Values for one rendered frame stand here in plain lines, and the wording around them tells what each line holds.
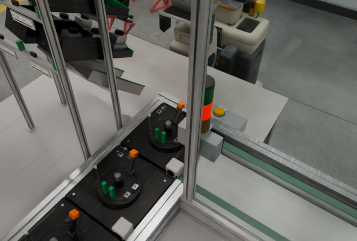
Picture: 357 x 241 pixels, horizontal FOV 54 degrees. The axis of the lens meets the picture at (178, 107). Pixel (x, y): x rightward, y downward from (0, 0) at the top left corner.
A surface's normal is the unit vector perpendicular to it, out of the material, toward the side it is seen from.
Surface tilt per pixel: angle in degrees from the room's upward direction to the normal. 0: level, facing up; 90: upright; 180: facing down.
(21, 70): 0
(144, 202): 0
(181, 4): 90
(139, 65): 0
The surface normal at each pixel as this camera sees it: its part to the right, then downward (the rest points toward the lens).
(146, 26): 0.02, -0.70
